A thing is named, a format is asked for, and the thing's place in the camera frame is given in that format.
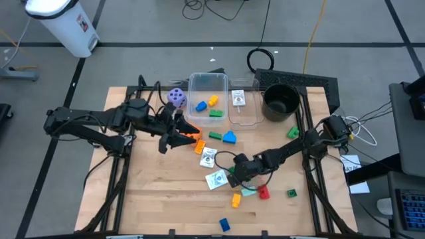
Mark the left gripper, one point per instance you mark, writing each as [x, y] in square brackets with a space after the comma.
[169, 124]

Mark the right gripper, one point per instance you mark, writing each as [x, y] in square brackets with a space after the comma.
[249, 166]

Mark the green two-stud toy block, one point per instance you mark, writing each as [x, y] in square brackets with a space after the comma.
[231, 169]

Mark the orange foam die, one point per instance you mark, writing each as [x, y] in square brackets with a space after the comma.
[198, 134]

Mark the yellow one-stud toy block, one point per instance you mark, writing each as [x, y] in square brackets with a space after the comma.
[236, 200]
[213, 100]

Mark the blue one-stud toy block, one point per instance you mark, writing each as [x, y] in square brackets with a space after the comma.
[201, 106]

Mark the red toy block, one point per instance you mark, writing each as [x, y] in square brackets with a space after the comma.
[264, 192]

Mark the purple foam die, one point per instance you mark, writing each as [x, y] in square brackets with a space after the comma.
[176, 97]

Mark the blue hollow toy block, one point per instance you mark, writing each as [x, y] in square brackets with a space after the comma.
[224, 224]

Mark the white card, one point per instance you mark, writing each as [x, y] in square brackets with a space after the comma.
[238, 98]

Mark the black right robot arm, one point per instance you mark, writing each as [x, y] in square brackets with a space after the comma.
[289, 149]

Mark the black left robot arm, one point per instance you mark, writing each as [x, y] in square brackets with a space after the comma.
[86, 117]

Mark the white blue-print card deck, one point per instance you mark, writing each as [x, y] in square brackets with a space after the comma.
[216, 180]

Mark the mint flat toy block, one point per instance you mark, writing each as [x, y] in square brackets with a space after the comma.
[249, 192]

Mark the orange toy block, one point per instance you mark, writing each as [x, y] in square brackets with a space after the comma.
[200, 146]

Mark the dark green long block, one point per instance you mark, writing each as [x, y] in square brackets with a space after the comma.
[215, 135]

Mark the white black-emblem card deck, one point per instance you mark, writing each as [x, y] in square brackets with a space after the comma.
[208, 157]

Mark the blue roof-shaped block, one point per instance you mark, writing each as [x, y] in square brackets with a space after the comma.
[229, 138]

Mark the low clear plastic bin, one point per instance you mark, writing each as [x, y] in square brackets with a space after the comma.
[166, 83]
[247, 114]

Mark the tall clear plastic bin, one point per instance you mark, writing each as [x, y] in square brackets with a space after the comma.
[207, 83]

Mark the small green square block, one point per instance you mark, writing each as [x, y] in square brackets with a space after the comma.
[291, 193]

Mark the black bucket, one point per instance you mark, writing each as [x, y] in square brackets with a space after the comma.
[280, 103]

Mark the printed paper sheet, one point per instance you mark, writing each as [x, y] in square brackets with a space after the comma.
[350, 162]

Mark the plain white paper sheet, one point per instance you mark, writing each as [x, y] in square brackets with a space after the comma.
[360, 188]

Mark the black desk leg bar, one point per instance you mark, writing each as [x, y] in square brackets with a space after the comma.
[372, 171]

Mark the white computer mouse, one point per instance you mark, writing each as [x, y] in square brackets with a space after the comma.
[385, 206]

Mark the white trash can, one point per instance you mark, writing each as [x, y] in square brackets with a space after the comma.
[66, 26]

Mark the grey stand base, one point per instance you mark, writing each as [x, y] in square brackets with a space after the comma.
[20, 74]

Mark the grey keyboard desk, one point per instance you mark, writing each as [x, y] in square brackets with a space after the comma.
[408, 181]

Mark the black floor equipment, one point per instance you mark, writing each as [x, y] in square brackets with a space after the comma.
[4, 114]

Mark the blue-lit keyboard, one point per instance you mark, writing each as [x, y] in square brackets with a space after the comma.
[413, 209]

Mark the black desk device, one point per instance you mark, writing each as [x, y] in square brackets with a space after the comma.
[419, 103]

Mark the silver metal bracket plate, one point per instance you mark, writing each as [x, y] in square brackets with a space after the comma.
[127, 139]

